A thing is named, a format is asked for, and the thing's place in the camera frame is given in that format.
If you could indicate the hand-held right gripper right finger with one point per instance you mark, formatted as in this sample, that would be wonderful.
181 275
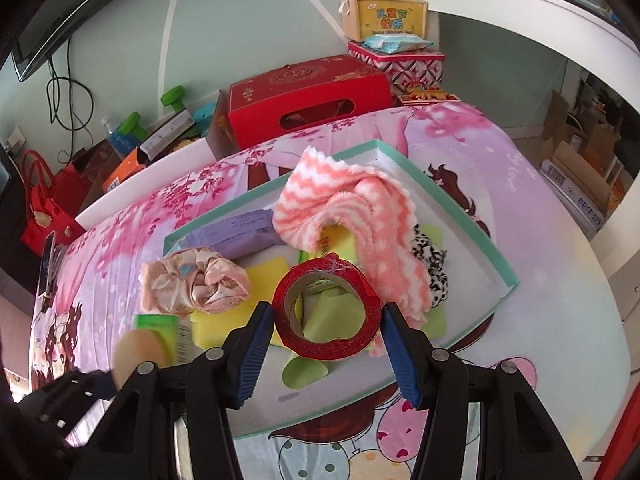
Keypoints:
400 357

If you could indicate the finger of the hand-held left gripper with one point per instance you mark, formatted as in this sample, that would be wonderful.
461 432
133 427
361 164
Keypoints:
95 385

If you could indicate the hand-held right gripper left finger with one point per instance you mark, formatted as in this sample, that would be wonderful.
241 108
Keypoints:
255 352

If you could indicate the beige makeup puff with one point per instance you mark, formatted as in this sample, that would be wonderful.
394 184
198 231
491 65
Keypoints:
135 355

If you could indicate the light green cloth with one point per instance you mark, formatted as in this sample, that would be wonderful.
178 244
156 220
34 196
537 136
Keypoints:
302 375

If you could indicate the red glitter tape roll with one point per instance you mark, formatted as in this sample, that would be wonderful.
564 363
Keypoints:
320 347

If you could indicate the yellow sponge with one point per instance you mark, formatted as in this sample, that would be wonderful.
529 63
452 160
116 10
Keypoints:
262 275

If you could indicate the leopard print cloth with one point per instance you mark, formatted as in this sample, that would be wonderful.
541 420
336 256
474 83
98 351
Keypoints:
435 280

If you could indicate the pink floral cloth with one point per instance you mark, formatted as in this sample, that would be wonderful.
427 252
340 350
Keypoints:
190 280

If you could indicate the purple tissue packet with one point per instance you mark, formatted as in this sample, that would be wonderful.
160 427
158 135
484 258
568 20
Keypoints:
235 235

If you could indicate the shallow teal cardboard box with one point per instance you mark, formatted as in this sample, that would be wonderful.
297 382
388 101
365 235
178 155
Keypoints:
465 240

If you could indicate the pink striped fluffy towel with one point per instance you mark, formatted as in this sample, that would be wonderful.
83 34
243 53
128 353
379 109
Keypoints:
350 195

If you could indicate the green tissue packet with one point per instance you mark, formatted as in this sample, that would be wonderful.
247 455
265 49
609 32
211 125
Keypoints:
160 325

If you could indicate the smartphone on stand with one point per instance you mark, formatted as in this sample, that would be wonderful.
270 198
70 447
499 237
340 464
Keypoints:
50 265

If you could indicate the cartoon printed bedsheet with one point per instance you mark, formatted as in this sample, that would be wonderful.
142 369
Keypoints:
550 310

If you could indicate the red felt tote bag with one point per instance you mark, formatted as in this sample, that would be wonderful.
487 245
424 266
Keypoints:
50 210

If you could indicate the white foam board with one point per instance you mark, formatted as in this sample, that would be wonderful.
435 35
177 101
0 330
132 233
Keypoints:
150 180

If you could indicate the orange cardboard box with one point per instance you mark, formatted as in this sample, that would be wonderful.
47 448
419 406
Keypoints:
127 167

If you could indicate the maroon paper bag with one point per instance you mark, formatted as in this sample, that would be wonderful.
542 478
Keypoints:
95 165

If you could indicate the brown cardboard box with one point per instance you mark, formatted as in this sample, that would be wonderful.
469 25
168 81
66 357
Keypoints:
220 130

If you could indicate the red plastic stool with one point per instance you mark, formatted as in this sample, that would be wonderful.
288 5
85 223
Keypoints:
622 440

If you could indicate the printed cardboard carton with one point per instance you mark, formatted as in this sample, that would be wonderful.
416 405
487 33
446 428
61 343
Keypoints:
575 195

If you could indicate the plastic water bottle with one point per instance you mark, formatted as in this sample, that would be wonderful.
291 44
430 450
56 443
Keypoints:
117 142

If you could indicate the teal plastic item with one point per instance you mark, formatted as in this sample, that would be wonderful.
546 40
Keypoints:
205 112

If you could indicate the red gold paper decoration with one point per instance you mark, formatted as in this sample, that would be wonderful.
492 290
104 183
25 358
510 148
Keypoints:
427 96

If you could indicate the red gift box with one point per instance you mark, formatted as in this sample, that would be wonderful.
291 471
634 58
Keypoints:
310 80

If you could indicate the red patterned box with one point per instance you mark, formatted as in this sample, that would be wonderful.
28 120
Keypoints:
415 67

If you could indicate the plain cardboard box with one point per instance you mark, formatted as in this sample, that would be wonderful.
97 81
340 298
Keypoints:
595 135

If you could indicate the wet wipes packet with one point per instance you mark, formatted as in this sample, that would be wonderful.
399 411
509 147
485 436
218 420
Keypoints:
395 42

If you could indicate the black monitor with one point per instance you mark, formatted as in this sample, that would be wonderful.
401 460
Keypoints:
50 25

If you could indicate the white desk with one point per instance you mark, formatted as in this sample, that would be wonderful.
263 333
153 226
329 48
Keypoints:
525 15

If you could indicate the white wall outlet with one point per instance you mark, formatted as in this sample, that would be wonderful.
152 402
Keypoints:
14 140

